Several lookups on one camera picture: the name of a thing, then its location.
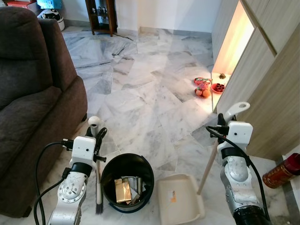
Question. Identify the dark brown fabric sofa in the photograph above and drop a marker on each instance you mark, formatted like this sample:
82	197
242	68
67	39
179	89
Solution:
28	93

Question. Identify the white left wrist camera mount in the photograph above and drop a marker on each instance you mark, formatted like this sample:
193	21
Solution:
83	147

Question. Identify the dark wood shelf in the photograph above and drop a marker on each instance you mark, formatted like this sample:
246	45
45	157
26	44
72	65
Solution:
111	18

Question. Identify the black round waste bin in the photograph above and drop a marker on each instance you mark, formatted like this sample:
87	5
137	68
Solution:
110	168

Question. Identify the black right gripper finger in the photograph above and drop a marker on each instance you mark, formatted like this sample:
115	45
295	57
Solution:
221	120

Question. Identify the white round appliance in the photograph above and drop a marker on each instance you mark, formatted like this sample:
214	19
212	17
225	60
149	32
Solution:
51	18

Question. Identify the small red offering plate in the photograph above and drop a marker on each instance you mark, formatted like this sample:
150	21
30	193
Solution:
218	87

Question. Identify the red box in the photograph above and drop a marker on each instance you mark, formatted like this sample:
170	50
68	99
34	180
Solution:
21	4

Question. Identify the red plate with oranges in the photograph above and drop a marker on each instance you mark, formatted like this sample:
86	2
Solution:
203	90

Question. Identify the gold box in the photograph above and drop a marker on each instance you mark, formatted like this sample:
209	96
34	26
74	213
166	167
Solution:
123	191

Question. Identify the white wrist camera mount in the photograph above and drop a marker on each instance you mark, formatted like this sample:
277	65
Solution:
83	147
240	133

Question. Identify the wooden broom with black bristles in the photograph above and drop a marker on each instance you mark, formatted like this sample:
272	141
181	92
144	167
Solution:
99	180

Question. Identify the silver packet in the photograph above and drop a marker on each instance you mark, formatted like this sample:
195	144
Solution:
136	185

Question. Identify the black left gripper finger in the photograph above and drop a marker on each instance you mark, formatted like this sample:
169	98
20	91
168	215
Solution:
103	134

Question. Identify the red and gold tin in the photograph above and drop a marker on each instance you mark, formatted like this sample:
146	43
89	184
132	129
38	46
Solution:
279	174

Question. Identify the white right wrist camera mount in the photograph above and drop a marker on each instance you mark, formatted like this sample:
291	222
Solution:
240	133

